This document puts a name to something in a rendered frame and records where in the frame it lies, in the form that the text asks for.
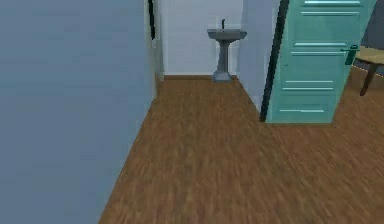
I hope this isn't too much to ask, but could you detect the teal panelled room door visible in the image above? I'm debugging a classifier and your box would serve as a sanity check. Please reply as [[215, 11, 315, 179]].
[[259, 0, 379, 124]]

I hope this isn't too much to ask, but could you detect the tan wooden table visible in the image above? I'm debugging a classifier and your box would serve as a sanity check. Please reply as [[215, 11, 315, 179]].
[[354, 46, 384, 97]]

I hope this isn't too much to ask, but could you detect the grey pedestal sink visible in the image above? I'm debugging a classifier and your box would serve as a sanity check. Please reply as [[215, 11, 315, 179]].
[[206, 28, 248, 83]]

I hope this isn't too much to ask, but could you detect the teal door handle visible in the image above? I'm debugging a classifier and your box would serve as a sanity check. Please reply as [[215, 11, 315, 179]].
[[340, 44, 361, 66]]

